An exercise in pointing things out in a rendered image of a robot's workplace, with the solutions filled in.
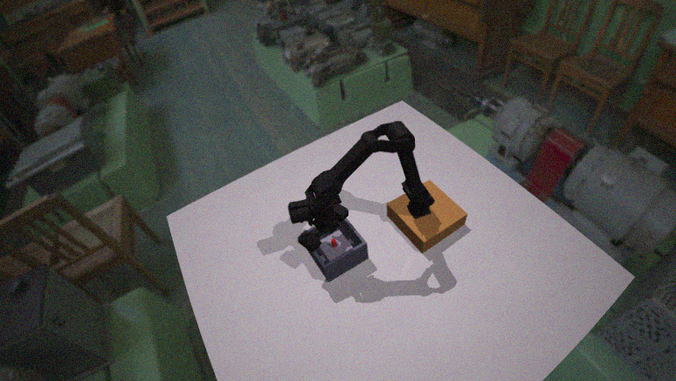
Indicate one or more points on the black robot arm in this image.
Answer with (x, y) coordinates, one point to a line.
(323, 192)

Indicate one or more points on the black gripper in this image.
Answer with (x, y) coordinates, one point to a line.
(311, 240)

